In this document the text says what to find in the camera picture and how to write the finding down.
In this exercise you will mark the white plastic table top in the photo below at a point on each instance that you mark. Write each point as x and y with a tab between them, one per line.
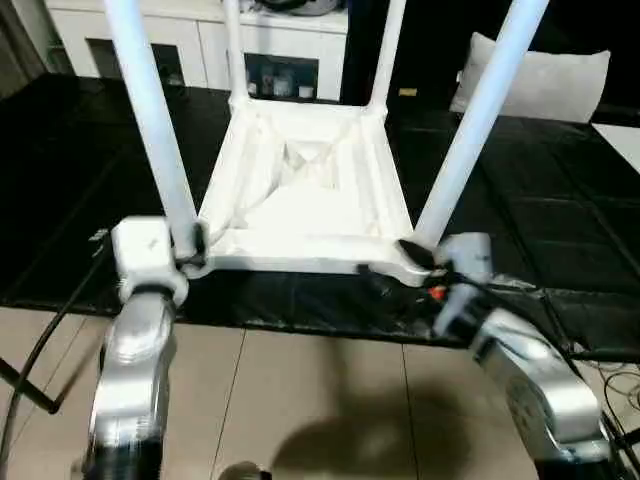
310	200

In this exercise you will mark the black table frame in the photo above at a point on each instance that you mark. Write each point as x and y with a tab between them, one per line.
30	385

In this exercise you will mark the black cabinet with yellow label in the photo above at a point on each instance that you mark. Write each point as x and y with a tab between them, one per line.
420	45

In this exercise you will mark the grey cushion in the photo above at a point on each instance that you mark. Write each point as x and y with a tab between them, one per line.
545	80

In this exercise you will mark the white flat board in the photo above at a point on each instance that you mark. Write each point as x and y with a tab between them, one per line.
620	142

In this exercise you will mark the grey curtain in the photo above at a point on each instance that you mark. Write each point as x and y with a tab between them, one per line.
18	45

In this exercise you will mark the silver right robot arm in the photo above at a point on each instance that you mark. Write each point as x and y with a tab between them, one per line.
530	380

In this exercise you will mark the white glass-door cabinet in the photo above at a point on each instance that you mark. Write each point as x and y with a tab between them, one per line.
190	40

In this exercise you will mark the black table mat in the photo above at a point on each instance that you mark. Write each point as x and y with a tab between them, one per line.
60	200

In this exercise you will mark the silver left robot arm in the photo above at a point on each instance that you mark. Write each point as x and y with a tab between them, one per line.
135	380

